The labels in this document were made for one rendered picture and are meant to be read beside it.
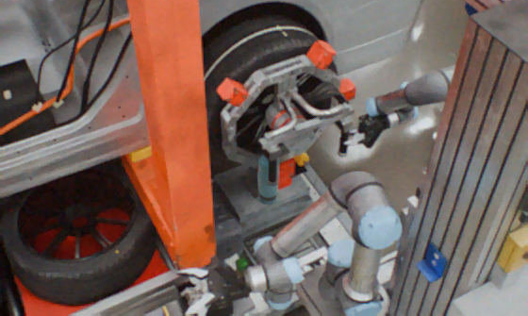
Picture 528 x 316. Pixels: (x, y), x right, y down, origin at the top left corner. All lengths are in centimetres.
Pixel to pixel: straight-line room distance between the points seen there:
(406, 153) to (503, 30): 253
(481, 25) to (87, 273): 196
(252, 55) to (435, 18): 246
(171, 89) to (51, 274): 118
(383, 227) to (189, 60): 74
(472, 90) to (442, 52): 311
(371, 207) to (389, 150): 217
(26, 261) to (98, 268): 30
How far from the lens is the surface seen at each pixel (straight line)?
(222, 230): 318
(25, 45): 352
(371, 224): 193
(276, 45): 286
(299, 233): 214
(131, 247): 305
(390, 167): 402
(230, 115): 284
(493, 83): 166
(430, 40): 490
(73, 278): 304
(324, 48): 288
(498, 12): 169
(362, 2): 317
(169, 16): 200
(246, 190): 356
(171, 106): 221
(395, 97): 276
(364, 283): 220
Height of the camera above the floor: 298
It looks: 47 degrees down
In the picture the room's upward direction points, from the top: straight up
